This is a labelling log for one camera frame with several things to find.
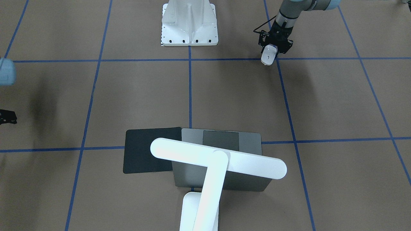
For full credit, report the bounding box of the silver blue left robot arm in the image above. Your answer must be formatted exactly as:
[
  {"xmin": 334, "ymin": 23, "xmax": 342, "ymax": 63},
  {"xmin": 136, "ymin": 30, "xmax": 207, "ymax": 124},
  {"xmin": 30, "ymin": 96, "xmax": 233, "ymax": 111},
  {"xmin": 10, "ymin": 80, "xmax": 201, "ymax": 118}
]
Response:
[{"xmin": 254, "ymin": 0, "xmax": 341, "ymax": 54}]

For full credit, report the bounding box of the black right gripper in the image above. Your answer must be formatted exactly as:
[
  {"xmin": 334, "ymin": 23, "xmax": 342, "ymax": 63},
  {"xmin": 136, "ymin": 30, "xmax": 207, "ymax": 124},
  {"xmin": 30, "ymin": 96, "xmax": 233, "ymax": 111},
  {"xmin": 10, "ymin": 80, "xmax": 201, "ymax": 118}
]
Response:
[{"xmin": 0, "ymin": 109, "xmax": 17, "ymax": 125}]

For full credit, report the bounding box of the black mouse pad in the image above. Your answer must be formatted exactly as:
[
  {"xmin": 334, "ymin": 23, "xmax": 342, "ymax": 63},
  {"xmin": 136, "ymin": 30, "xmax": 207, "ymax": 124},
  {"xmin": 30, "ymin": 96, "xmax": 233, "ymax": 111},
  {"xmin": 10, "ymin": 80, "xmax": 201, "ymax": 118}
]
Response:
[{"xmin": 122, "ymin": 127, "xmax": 182, "ymax": 174}]

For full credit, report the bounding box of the grey laptop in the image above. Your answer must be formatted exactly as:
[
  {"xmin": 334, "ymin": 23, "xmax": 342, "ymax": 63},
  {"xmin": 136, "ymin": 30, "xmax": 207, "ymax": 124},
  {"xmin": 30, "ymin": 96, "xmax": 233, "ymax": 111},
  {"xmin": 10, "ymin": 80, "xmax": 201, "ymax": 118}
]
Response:
[{"xmin": 172, "ymin": 128, "xmax": 272, "ymax": 192}]

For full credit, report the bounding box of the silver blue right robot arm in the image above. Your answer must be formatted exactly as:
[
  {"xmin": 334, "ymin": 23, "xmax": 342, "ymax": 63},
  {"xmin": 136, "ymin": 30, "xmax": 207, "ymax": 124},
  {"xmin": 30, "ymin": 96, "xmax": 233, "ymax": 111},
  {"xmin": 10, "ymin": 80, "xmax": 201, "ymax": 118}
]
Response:
[{"xmin": 0, "ymin": 57, "xmax": 17, "ymax": 124}]

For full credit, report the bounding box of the white desk lamp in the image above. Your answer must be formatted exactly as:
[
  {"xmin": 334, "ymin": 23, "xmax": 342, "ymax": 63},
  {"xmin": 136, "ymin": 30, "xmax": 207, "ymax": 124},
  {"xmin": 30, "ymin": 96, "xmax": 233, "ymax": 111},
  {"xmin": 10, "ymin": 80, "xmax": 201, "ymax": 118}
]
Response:
[{"xmin": 150, "ymin": 138, "xmax": 287, "ymax": 231}]

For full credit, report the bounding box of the white computer mouse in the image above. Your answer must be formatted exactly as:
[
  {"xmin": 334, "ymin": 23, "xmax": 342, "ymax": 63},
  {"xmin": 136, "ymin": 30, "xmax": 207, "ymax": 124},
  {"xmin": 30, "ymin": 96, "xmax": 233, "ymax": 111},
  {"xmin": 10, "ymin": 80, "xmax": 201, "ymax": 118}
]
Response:
[{"xmin": 261, "ymin": 44, "xmax": 278, "ymax": 66}]

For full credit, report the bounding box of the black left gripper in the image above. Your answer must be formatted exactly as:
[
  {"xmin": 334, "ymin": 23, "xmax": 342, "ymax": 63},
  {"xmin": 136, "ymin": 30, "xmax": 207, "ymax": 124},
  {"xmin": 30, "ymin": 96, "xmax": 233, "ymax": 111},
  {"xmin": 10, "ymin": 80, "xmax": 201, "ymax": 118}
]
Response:
[{"xmin": 258, "ymin": 27, "xmax": 293, "ymax": 54}]

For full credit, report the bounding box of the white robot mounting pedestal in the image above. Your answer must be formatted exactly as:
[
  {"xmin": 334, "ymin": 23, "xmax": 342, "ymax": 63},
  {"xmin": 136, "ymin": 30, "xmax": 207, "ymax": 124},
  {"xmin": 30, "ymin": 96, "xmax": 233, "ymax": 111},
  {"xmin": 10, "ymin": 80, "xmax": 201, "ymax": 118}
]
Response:
[{"xmin": 161, "ymin": 0, "xmax": 219, "ymax": 46}]

